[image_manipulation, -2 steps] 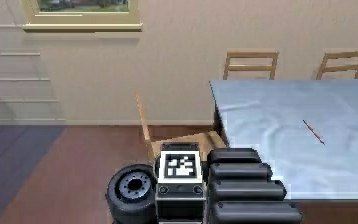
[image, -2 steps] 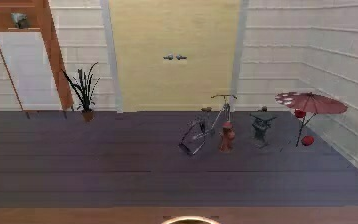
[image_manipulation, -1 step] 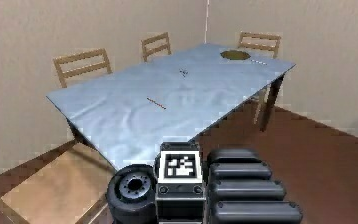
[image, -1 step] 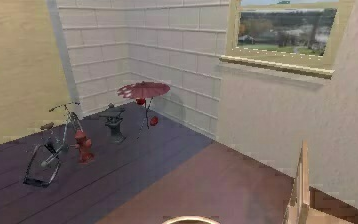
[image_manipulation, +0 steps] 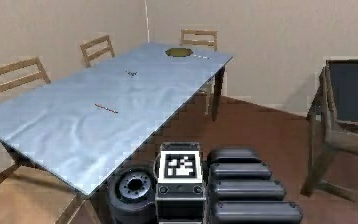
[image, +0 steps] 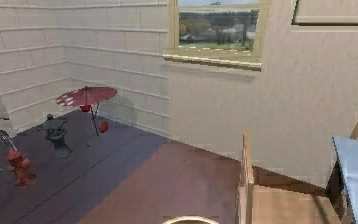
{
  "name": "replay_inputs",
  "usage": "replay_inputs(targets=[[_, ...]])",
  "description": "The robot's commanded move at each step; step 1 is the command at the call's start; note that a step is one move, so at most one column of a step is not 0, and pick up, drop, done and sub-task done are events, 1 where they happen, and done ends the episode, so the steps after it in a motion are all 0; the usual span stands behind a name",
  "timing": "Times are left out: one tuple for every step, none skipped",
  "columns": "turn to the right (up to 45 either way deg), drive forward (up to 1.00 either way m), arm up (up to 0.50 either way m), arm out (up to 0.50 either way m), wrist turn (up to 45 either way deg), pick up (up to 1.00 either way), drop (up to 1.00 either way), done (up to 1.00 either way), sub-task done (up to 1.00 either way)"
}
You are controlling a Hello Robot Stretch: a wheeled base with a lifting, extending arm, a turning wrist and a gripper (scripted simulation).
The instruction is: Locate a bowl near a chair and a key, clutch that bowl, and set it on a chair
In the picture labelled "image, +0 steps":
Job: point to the cream round bowl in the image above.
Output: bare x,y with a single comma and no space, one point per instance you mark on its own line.
190,220

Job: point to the red round object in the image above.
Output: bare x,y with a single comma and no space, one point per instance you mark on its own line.
103,127

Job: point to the red paper parasol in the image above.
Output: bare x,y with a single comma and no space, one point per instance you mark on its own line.
87,96

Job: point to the red fire hydrant figure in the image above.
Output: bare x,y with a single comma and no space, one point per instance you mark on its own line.
19,166

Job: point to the pale blue top table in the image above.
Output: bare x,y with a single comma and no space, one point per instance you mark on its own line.
353,180

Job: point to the window with cream frame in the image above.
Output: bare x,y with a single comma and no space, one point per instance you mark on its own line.
217,31

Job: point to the dark grey pedestal statue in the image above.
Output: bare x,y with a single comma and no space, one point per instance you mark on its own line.
56,134

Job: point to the cream framed wall picture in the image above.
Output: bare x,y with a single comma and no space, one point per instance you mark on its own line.
333,11

